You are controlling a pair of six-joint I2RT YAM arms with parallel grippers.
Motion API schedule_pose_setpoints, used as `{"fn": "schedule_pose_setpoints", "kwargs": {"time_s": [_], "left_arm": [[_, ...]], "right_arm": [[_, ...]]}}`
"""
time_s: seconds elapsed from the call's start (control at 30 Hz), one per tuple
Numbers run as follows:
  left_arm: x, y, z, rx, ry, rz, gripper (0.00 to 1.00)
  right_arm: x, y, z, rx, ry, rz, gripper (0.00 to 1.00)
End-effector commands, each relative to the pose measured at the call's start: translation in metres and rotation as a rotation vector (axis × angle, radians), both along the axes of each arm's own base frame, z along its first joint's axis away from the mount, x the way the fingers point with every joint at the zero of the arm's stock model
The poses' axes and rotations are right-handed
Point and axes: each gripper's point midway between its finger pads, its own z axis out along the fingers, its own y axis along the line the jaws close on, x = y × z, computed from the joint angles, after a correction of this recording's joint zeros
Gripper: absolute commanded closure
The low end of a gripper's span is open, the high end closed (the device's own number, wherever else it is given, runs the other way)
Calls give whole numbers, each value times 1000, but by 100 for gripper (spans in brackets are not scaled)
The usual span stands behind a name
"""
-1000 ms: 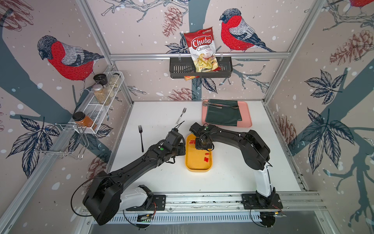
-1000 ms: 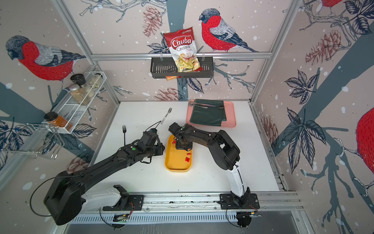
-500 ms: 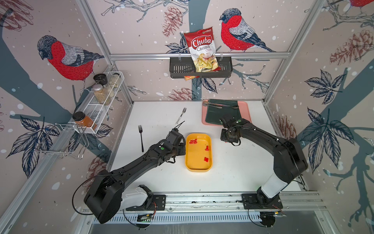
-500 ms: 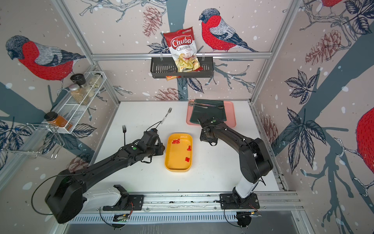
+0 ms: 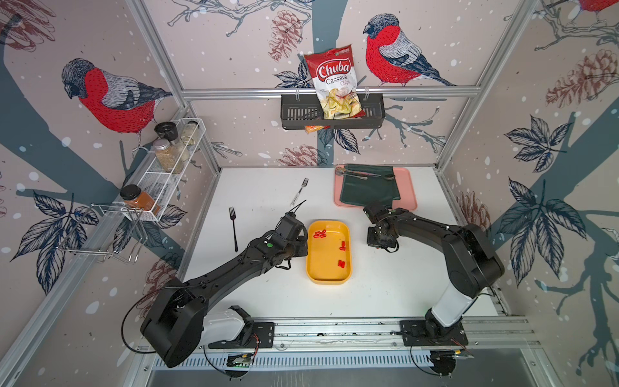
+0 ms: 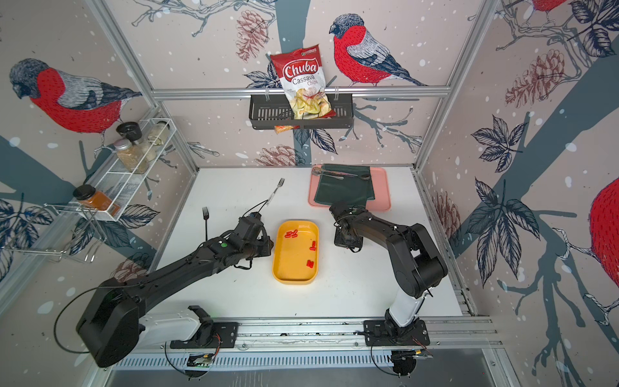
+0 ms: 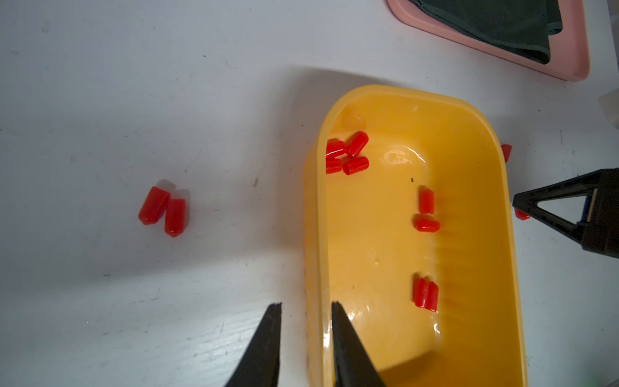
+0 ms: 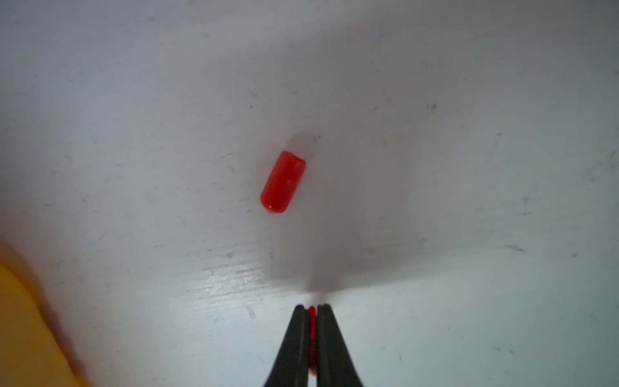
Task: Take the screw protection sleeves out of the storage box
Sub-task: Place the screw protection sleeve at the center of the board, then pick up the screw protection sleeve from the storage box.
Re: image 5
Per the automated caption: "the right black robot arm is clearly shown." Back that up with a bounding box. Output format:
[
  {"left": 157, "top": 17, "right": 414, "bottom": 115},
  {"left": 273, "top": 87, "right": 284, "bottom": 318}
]
[{"left": 364, "top": 202, "right": 506, "bottom": 340}]

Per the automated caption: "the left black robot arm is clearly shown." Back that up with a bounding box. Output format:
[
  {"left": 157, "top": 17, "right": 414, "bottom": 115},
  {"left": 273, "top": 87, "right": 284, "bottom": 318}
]
[{"left": 140, "top": 212, "right": 309, "bottom": 368}]

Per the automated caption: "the yellow plastic storage box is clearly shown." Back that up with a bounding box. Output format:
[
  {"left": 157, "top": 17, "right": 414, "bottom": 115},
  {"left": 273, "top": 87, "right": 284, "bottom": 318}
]
[{"left": 306, "top": 220, "right": 352, "bottom": 285}]

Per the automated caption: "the dark green cloth napkin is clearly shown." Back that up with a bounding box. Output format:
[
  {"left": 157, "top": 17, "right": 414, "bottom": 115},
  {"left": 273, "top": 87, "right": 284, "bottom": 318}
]
[{"left": 340, "top": 164, "right": 400, "bottom": 207}]

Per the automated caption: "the silver fork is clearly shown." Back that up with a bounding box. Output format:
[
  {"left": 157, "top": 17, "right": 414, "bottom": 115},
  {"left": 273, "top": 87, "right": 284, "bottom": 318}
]
[{"left": 290, "top": 177, "right": 309, "bottom": 206}]

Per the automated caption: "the pink plastic tray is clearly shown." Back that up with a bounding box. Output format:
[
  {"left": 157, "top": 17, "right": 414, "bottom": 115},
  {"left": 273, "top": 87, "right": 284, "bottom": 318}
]
[{"left": 334, "top": 167, "right": 418, "bottom": 211}]

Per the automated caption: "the black fork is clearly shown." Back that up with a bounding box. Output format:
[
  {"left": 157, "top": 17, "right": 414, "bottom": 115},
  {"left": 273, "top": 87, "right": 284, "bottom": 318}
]
[{"left": 229, "top": 206, "right": 239, "bottom": 253}]

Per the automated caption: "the iridescent metal spoon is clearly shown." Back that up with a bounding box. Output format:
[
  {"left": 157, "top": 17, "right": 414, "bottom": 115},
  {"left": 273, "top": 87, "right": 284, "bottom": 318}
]
[{"left": 359, "top": 171, "right": 395, "bottom": 181}]

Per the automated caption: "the small snack packet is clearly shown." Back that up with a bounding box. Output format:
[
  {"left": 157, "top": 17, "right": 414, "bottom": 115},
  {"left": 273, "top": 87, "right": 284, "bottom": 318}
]
[{"left": 305, "top": 126, "right": 325, "bottom": 134}]

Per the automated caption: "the clear spice jar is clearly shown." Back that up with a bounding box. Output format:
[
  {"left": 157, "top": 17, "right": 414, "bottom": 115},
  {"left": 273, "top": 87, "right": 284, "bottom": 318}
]
[{"left": 181, "top": 120, "right": 200, "bottom": 146}]

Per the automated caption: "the silver lid spice jar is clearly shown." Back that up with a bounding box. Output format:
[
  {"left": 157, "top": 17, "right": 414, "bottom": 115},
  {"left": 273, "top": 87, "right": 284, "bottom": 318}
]
[{"left": 152, "top": 139, "right": 183, "bottom": 174}]

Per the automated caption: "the black lid spice jar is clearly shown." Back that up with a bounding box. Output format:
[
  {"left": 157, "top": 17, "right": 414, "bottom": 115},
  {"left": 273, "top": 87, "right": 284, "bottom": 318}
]
[{"left": 154, "top": 121, "right": 185, "bottom": 151}]

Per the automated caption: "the orange spice jar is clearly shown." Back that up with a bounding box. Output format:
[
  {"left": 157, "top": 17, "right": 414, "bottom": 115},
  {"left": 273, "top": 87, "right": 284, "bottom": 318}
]
[{"left": 119, "top": 185, "right": 161, "bottom": 215}]

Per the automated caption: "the red cassava chips bag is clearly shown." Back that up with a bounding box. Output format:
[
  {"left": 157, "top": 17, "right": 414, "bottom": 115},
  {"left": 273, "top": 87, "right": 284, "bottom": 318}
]
[{"left": 304, "top": 45, "right": 365, "bottom": 119}]

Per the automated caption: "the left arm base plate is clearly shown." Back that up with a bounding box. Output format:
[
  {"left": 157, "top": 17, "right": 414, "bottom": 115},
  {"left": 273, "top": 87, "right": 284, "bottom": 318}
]
[{"left": 207, "top": 322, "right": 275, "bottom": 349}]

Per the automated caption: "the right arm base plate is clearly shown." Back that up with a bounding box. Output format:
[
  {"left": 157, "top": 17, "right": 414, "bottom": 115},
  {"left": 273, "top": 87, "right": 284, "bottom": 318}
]
[{"left": 399, "top": 319, "right": 469, "bottom": 347}]

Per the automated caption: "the black wall basket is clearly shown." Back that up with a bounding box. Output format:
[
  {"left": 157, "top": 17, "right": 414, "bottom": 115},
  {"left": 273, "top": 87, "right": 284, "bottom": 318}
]
[{"left": 280, "top": 94, "right": 385, "bottom": 130}]

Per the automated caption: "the white wire spice rack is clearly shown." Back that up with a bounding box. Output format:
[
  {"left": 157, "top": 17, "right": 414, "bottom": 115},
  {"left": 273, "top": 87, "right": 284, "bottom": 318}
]
[{"left": 110, "top": 118, "right": 206, "bottom": 224}]

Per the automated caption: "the chrome wire holder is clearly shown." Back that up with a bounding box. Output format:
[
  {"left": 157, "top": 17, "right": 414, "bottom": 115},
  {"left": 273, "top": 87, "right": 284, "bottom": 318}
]
[{"left": 57, "top": 203, "right": 148, "bottom": 264}]

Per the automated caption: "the aluminium frame profile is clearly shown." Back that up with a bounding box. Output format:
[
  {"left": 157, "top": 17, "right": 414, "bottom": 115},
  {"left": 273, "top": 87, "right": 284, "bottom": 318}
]
[{"left": 181, "top": 85, "right": 482, "bottom": 102}]

